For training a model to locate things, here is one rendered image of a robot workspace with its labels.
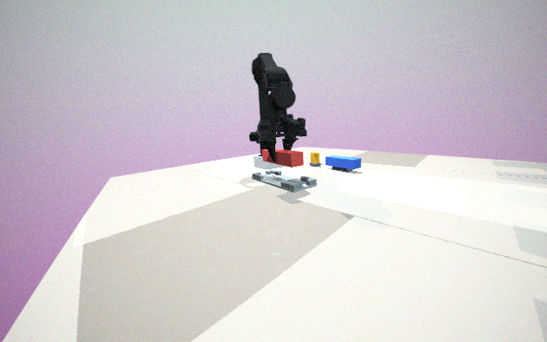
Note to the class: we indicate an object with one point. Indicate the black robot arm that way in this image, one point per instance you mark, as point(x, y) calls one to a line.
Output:
point(270, 77)

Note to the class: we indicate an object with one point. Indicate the yellow rectangular block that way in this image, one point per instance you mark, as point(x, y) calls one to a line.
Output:
point(315, 157)

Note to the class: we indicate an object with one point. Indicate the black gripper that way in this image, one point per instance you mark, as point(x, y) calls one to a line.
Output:
point(268, 138)

